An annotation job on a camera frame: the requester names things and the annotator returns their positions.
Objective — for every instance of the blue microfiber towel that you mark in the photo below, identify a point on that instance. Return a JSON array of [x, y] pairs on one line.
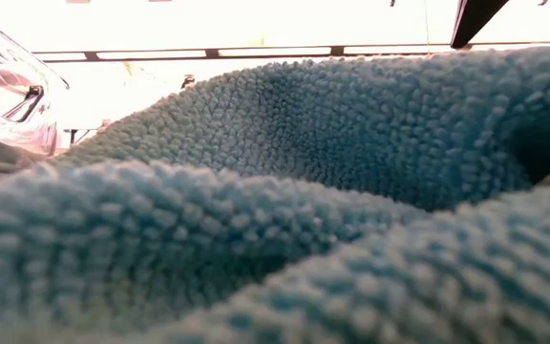
[[303, 143]]

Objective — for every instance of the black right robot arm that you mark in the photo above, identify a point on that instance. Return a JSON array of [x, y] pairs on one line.
[[475, 19]]

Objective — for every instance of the clear plastic basket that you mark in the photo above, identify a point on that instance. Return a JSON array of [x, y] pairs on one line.
[[41, 138]]

